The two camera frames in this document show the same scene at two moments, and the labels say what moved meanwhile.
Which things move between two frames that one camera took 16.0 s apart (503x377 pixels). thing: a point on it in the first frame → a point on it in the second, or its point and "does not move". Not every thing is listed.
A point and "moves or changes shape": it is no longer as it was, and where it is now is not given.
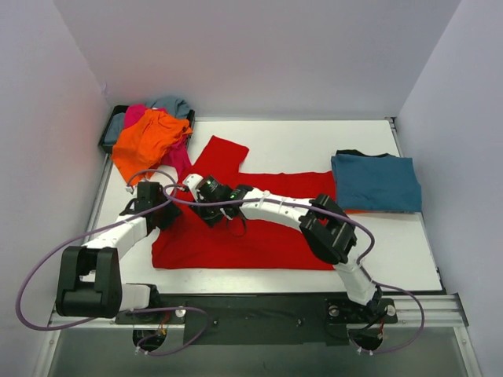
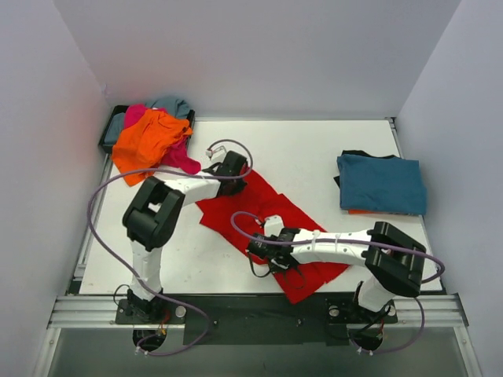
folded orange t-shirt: x=356 y=211 does not move
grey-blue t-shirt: x=175 y=107 does not move
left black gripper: x=169 y=216 → x=234 y=185
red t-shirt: x=243 y=242 moves or changes shape
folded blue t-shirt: x=383 y=182 does not move
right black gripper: x=210 y=214 → x=258 y=248
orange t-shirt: x=145 y=140 does not move
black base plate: x=310 y=320 does not move
